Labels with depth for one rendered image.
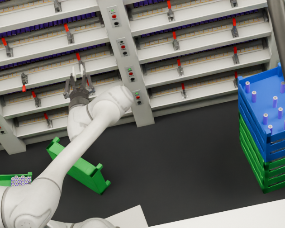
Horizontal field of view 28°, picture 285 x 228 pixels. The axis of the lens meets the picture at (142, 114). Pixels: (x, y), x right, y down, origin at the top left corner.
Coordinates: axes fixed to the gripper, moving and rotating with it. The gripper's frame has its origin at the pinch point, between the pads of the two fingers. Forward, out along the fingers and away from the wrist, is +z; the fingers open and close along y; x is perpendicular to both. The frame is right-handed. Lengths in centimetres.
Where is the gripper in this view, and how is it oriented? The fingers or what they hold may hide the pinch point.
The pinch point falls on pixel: (78, 72)
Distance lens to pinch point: 243.3
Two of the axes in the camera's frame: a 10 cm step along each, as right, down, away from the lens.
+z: -1.1, -6.8, 7.3
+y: 9.8, -2.1, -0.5
